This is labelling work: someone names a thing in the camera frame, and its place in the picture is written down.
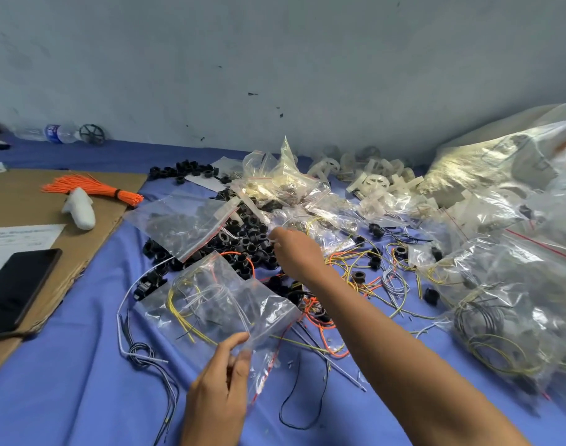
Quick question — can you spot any white paper sheet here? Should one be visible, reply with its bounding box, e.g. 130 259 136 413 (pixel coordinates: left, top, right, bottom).
0 222 68 286

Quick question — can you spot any clear zip plastic bag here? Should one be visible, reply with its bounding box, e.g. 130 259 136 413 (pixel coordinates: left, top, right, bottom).
133 251 305 370

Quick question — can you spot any white handheld device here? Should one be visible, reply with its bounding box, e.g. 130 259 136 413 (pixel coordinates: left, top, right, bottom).
60 185 97 232

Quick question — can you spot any clear plastic water bottle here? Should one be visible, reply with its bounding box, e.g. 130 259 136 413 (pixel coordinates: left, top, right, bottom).
12 122 80 146

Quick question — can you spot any black smartphone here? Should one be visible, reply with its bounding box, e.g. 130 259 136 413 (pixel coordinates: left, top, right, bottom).
0 247 65 342

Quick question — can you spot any person's right forearm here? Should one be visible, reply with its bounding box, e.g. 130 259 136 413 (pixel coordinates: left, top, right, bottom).
300 265 532 446

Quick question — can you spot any stack of plastic bags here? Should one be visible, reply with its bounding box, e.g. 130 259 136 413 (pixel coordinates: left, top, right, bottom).
122 192 241 266

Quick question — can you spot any pile of white plastic wheels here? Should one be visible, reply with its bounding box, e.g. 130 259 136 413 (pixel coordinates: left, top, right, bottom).
304 146 425 207

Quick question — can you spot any pile of large plastic bags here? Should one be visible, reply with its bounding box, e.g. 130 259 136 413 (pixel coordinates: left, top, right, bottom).
415 101 566 416

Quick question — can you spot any brown cardboard sheet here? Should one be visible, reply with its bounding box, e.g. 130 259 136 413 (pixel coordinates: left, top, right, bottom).
0 168 151 383

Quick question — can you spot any blue cloth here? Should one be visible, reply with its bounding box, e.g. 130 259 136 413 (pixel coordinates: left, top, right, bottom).
0 134 566 446

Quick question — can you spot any person's right hand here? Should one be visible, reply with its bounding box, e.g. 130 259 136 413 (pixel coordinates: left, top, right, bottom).
268 226 329 288

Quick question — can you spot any grey wire bundle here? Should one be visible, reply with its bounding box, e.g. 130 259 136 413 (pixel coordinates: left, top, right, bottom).
114 258 184 446

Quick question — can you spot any black round wheel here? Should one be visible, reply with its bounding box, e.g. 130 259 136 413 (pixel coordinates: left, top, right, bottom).
77 122 107 147

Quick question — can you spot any pile of black plastic rings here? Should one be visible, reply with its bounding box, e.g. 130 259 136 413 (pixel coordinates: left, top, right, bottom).
132 159 314 309

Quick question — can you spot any white paper slip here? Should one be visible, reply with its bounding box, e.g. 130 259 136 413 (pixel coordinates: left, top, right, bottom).
182 172 230 194

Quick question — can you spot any heap of plastic bags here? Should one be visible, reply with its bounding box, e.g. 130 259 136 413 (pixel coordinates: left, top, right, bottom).
227 135 370 253

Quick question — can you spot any orange wire loop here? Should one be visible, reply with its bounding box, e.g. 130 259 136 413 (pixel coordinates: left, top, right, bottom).
300 295 353 362

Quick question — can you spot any person's left hand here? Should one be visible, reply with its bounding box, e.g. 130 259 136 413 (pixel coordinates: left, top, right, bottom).
179 330 255 446

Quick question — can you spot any orange tie bundle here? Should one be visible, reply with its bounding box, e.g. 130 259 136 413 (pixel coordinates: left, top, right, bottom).
40 173 147 209

